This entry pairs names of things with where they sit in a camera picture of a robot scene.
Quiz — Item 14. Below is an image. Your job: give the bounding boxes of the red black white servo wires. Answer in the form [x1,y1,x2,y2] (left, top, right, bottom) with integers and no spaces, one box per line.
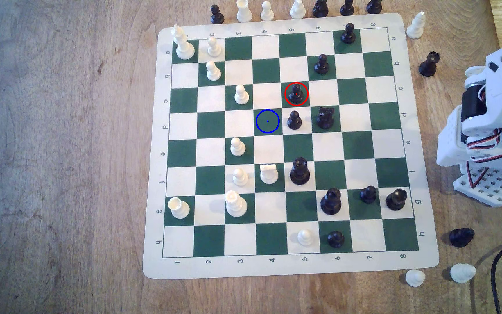
[467,127,502,163]

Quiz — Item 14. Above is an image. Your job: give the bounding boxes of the white king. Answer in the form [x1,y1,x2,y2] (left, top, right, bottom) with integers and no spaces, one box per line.
[171,25,196,60]

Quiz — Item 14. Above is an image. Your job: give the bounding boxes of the white chess piece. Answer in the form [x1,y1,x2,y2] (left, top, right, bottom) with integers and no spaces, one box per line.
[289,0,307,20]
[450,263,477,284]

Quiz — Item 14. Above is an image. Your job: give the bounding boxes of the white knight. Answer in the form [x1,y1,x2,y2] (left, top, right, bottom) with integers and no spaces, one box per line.
[260,163,279,185]

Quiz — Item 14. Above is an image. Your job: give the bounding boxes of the white rook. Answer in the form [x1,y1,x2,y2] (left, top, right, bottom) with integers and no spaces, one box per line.
[168,197,190,220]
[236,0,253,23]

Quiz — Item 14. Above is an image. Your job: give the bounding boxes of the white bishop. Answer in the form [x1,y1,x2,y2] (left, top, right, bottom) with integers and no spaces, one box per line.
[406,12,426,39]

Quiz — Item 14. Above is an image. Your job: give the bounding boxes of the black rook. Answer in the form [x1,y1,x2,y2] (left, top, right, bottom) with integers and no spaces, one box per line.
[385,188,408,211]
[418,51,440,78]

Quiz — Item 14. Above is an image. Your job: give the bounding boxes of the black queen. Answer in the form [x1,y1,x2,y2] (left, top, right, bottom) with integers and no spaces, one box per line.
[289,157,311,185]

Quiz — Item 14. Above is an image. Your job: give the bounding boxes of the white queen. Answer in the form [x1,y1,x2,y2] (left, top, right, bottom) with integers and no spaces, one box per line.
[225,190,248,218]

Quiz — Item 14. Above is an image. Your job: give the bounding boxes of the white perforated base plate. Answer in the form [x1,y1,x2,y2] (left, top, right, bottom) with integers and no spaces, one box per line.
[453,163,502,207]

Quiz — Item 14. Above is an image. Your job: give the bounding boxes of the black knight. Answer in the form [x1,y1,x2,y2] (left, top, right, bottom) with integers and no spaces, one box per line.
[316,107,336,130]
[449,228,475,248]

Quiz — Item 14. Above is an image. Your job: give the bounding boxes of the green white chessboard mat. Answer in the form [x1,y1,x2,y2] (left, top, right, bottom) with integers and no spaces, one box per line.
[142,12,440,280]

